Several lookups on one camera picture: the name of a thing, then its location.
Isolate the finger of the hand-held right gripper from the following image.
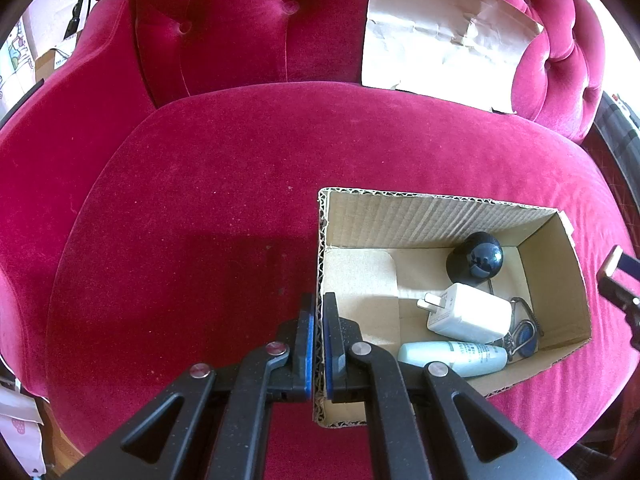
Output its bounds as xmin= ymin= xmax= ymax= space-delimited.
xmin=597 ymin=245 xmax=640 ymax=351

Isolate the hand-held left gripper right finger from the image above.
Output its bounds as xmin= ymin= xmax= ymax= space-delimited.
xmin=322 ymin=291 xmax=576 ymax=480

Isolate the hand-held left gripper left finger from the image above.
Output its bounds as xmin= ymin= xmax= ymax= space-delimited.
xmin=62 ymin=292 xmax=316 ymax=480

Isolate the metal keychain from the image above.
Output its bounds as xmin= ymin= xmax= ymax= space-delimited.
xmin=487 ymin=280 xmax=545 ymax=361

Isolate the white tube bottle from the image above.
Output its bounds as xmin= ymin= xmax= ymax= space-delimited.
xmin=398 ymin=340 xmax=509 ymax=379

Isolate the large white charger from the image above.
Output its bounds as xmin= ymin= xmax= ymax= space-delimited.
xmin=417 ymin=282 xmax=514 ymax=342

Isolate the black round bottle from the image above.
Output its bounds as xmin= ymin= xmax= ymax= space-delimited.
xmin=445 ymin=231 xmax=504 ymax=282

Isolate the dark striped blanket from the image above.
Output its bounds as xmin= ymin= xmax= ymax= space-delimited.
xmin=582 ymin=90 xmax=640 ymax=211

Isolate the red velvet tufted sofa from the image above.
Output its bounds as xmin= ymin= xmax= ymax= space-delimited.
xmin=0 ymin=0 xmax=636 ymax=461

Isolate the pink storage box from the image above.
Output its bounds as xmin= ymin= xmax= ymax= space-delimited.
xmin=0 ymin=390 xmax=46 ymax=478

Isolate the creased brown paper sheet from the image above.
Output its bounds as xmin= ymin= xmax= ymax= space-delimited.
xmin=360 ymin=0 xmax=546 ymax=115

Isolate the small brown cardboard box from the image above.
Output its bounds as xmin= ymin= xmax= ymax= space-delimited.
xmin=35 ymin=47 xmax=73 ymax=83

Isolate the black power adapter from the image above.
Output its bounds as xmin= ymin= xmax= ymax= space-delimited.
xmin=62 ymin=0 xmax=96 ymax=41

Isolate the cartoon cat curtain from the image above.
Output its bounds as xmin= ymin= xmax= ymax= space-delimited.
xmin=0 ymin=20 xmax=38 ymax=116

